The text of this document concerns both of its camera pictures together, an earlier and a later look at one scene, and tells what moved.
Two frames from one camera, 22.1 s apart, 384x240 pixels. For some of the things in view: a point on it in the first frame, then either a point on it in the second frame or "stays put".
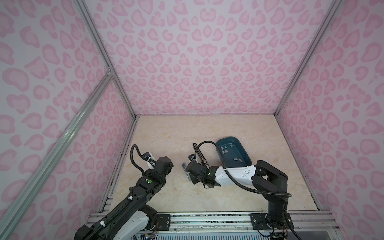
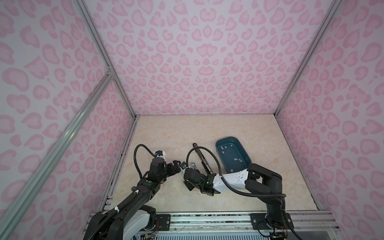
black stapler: [201, 155] stays put
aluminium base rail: [188, 221] stays put
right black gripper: [192, 179] -> [186, 183]
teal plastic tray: [234, 155] stays put
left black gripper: [171, 164] -> [173, 171]
